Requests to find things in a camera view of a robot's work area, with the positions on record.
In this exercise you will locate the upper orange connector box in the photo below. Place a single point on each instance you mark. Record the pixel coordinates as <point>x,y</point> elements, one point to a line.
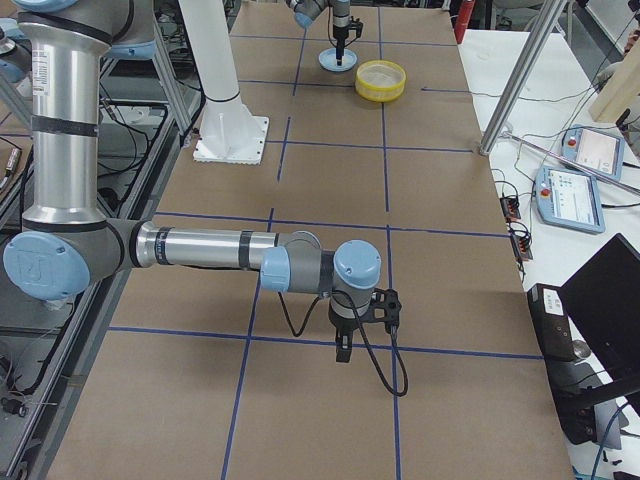
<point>510,206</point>

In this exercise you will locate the lower teach pendant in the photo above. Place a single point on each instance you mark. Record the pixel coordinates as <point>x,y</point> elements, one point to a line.
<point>569,199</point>

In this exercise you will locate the light blue plate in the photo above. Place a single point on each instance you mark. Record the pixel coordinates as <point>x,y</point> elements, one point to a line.
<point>329,61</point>

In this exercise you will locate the black laptop computer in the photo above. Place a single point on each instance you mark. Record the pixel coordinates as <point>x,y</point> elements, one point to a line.
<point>602,299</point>

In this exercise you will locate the teach pendant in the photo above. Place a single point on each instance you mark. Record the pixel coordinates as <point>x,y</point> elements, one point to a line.
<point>595,149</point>
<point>569,199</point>

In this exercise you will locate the wooden beam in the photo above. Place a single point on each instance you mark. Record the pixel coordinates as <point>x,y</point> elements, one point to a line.
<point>622,88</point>

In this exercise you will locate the upper teach pendant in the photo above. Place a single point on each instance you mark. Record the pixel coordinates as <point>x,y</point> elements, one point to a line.
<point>595,149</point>

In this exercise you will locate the orange connector box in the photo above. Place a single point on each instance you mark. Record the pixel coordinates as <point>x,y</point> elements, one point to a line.
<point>521,248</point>
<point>510,206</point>

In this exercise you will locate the white camera stand column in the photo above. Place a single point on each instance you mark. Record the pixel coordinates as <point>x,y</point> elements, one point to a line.
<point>228,132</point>

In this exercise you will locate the red fire extinguisher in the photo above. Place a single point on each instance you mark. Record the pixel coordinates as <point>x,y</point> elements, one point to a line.
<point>463,18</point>

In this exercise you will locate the black computer box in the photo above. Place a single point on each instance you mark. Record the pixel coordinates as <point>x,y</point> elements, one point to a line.
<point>583,403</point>

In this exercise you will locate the yellow round steamer basket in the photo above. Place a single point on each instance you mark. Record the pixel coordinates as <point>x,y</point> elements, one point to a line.
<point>380,81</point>

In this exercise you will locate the aluminium frame post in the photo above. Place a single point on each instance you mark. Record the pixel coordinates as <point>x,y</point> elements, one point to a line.
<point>527,59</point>

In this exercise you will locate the lower orange connector box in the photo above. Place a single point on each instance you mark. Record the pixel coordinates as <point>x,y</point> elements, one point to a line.
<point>521,248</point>

